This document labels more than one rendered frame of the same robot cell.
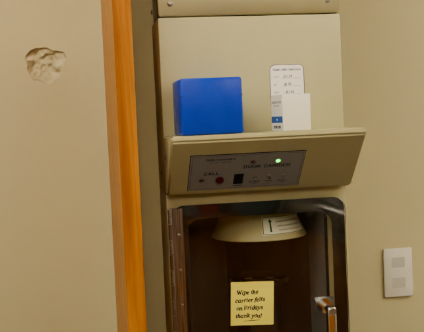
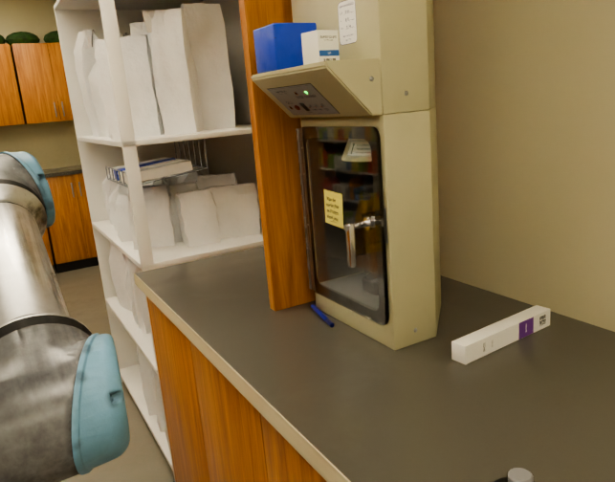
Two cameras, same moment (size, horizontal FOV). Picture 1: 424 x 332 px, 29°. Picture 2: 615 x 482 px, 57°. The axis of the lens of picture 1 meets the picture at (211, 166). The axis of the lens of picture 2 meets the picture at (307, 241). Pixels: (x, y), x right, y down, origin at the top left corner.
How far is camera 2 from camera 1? 1.54 m
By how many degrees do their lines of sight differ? 71
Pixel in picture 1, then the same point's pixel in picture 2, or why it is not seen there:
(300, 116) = (312, 52)
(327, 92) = (369, 23)
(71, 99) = not seen: hidden behind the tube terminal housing
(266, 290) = (339, 200)
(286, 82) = (346, 17)
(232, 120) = (272, 60)
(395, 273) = not seen: outside the picture
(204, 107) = (262, 51)
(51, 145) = not seen: hidden behind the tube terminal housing
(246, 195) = (332, 120)
